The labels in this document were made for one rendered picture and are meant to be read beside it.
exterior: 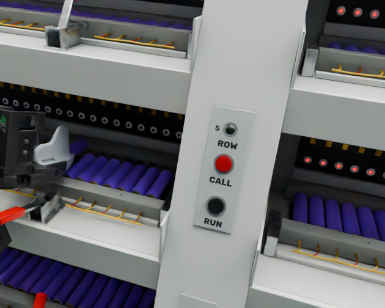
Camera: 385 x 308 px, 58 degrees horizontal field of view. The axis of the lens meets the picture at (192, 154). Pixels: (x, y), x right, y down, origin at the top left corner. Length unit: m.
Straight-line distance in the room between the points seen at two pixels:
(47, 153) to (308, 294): 0.33
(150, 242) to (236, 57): 0.22
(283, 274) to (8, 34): 0.43
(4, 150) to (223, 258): 0.24
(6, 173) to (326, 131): 0.32
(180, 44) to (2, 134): 0.21
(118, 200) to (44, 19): 0.25
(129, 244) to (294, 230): 0.19
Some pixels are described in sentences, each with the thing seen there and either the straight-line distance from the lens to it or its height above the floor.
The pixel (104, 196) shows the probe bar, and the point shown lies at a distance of 0.44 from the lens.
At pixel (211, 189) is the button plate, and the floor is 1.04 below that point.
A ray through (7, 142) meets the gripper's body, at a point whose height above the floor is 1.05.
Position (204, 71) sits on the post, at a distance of 0.35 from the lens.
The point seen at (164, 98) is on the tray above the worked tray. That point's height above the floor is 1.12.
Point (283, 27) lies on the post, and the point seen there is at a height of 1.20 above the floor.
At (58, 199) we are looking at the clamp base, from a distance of 0.46.
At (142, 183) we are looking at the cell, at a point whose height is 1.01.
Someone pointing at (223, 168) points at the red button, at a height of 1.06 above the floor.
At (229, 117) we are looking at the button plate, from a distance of 0.34.
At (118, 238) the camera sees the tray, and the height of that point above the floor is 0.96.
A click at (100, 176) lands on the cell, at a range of 0.49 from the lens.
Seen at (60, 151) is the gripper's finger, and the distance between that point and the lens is 0.47.
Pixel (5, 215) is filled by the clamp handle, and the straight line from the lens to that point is 0.40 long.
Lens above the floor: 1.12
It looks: 9 degrees down
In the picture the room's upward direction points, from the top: 10 degrees clockwise
